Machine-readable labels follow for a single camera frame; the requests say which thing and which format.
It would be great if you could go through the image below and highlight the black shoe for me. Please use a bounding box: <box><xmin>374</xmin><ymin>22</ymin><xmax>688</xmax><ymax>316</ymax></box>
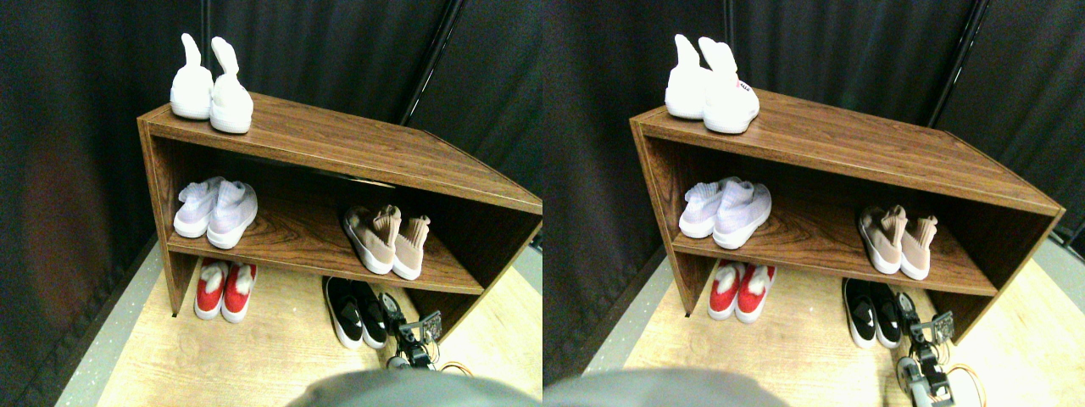
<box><xmin>323</xmin><ymin>276</ymin><xmax>365</xmax><ymax>350</ymax></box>
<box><xmin>352</xmin><ymin>282</ymin><xmax>389</xmax><ymax>349</ymax></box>
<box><xmin>871</xmin><ymin>282</ymin><xmax>904</xmax><ymax>349</ymax></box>
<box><xmin>843</xmin><ymin>278</ymin><xmax>878</xmax><ymax>349</ymax></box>

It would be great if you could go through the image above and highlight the red shoe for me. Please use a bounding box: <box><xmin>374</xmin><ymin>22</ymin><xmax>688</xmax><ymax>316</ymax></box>
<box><xmin>708</xmin><ymin>261</ymin><xmax>745</xmax><ymax>321</ymax></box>
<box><xmin>194</xmin><ymin>259</ymin><xmax>230</xmax><ymax>321</ymax></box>
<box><xmin>221</xmin><ymin>263</ymin><xmax>258</xmax><ymax>324</ymax></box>
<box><xmin>735</xmin><ymin>265</ymin><xmax>777</xmax><ymax>325</ymax></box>

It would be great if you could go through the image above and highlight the brown shoe rack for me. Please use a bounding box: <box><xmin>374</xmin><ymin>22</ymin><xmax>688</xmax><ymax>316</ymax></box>
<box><xmin>630</xmin><ymin>89</ymin><xmax>1066</xmax><ymax>345</ymax></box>
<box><xmin>137</xmin><ymin>92</ymin><xmax>543</xmax><ymax>342</ymax></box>

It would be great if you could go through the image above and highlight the pale purple shoe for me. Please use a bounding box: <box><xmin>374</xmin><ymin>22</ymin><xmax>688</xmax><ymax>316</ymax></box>
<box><xmin>678</xmin><ymin>177</ymin><xmax>738</xmax><ymax>239</ymax></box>
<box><xmin>712</xmin><ymin>180</ymin><xmax>773</xmax><ymax>250</ymax></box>
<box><xmin>206</xmin><ymin>180</ymin><xmax>259</xmax><ymax>250</ymax></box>
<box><xmin>174</xmin><ymin>176</ymin><xmax>225</xmax><ymax>239</ymax></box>

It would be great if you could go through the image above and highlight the white shoe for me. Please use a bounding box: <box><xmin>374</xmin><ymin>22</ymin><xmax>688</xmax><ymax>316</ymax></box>
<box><xmin>209</xmin><ymin>36</ymin><xmax>254</xmax><ymax>135</ymax></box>
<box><xmin>665</xmin><ymin>34</ymin><xmax>713</xmax><ymax>120</ymax></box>
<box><xmin>698</xmin><ymin>37</ymin><xmax>760</xmax><ymax>135</ymax></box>
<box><xmin>170</xmin><ymin>33</ymin><xmax>214</xmax><ymax>120</ymax></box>

